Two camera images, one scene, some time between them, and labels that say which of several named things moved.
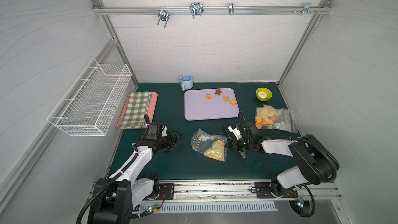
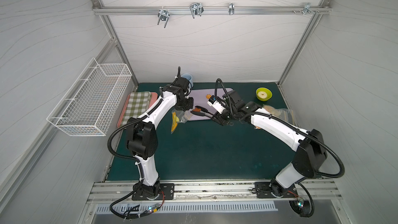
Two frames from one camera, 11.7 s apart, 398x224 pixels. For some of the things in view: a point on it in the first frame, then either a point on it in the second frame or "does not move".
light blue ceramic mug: [186, 81] does not move
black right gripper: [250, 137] → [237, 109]
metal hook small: [231, 8] does not move
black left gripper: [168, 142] → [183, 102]
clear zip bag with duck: [212, 146] → [179, 116]
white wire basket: [88, 106] does not move
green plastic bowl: [269, 94] does not move
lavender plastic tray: [203, 103] does not move
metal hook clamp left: [163, 15] does not move
